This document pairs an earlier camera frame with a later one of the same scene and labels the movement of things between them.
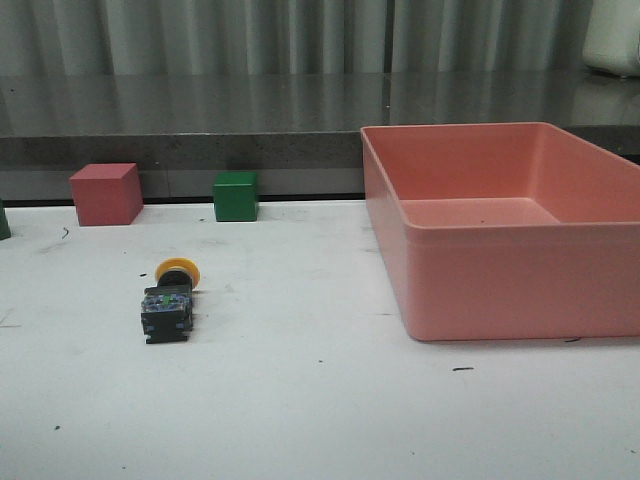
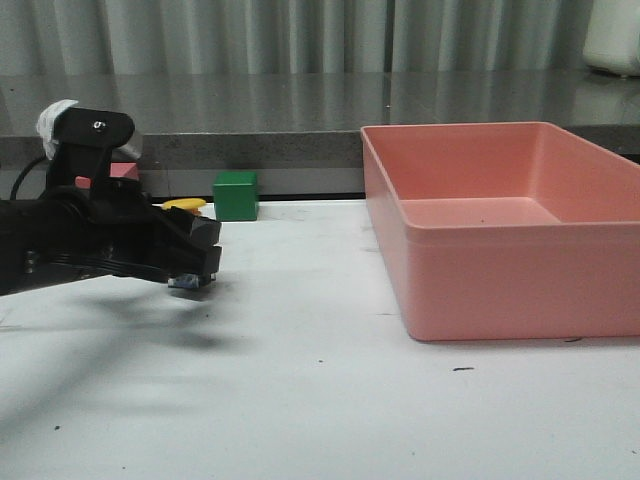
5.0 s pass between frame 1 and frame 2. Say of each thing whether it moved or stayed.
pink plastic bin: stayed
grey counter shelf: stayed
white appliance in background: stayed
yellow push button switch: moved
